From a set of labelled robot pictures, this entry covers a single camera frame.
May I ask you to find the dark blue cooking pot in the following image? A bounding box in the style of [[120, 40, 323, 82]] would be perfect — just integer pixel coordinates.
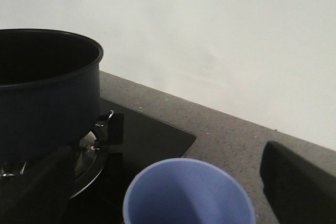
[[1, 28, 103, 163]]

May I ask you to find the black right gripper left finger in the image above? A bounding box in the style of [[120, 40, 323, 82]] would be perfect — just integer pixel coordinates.
[[1, 146, 75, 223]]

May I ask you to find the light blue ribbed cup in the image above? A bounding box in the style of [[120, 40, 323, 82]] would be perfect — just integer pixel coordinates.
[[122, 158, 256, 223]]

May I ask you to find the black pot support grate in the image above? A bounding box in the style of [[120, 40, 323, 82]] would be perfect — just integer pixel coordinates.
[[0, 110, 124, 200]]

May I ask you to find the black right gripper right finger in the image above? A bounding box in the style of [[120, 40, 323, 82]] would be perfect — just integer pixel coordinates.
[[259, 141, 335, 223]]

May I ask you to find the black glass gas cooktop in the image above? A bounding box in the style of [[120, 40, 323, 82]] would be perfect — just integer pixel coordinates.
[[61, 99, 195, 223]]

